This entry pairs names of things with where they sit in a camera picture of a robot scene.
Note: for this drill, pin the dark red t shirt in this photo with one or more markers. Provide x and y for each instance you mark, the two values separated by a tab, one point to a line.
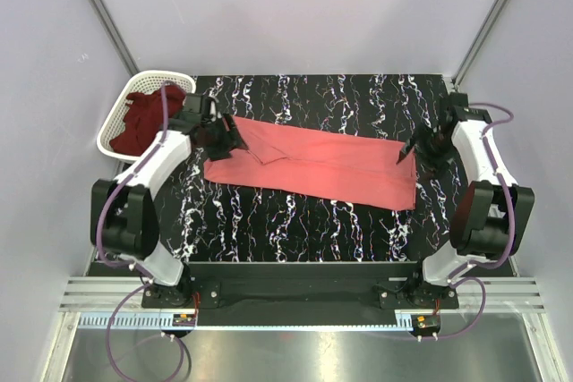
142	121

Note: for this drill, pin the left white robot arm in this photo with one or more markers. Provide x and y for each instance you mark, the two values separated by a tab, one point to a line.
124	223

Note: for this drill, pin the pink t shirt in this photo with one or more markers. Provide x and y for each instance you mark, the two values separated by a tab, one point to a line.
319	164

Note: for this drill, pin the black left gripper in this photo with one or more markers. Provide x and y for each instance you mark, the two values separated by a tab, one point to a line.
231	138

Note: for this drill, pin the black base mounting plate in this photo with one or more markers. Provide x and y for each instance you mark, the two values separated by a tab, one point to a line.
340	294

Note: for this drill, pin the white plastic laundry basket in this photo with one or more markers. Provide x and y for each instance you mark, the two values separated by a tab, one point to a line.
145	82

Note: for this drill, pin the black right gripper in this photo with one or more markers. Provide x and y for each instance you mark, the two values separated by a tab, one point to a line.
431	164

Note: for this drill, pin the grey slotted cable duct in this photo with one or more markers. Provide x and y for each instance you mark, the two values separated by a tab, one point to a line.
137	320

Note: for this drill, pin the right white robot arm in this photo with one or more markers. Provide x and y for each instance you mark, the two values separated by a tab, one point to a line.
490	220

